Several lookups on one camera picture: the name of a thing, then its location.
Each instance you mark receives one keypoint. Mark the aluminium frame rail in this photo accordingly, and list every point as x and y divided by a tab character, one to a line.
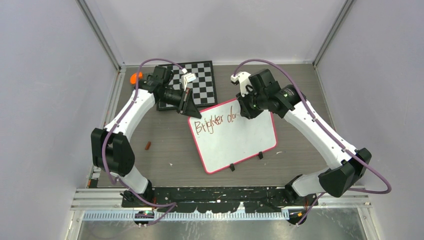
91	197

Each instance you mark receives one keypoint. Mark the brown marker cap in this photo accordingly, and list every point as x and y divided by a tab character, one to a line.
148	145

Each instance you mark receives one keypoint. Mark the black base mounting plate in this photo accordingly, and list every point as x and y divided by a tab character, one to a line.
219	200

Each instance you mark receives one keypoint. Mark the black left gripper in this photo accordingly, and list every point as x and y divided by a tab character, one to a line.
187	106

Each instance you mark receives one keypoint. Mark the pink-framed whiteboard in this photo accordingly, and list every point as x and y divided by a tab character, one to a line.
222	139

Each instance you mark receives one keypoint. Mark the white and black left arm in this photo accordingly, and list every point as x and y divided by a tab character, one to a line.
110	145

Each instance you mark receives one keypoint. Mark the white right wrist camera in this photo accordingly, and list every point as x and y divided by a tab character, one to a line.
242	79

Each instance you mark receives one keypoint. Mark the black white checkerboard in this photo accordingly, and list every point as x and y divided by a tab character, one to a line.
204	87

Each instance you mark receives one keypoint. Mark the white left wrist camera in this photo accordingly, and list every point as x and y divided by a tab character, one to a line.
188	77

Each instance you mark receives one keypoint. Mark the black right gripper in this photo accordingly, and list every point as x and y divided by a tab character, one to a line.
252	113

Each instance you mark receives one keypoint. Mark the orange curved block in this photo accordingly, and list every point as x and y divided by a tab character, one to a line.
135	78

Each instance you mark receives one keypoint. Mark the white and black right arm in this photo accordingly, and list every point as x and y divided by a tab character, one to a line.
260	92

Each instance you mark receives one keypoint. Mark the white slotted cable duct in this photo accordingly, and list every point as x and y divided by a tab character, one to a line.
148	215

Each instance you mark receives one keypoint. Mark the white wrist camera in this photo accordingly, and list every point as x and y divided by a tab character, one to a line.
188	77
242	79

